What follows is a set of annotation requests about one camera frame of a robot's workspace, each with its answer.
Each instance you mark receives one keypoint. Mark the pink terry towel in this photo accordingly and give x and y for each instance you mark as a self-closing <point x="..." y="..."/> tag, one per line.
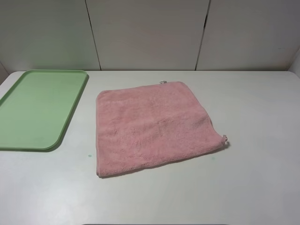
<point x="149" y="126"/>

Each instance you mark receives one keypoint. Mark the green plastic tray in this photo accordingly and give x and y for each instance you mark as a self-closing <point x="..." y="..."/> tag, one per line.
<point x="36" y="111"/>

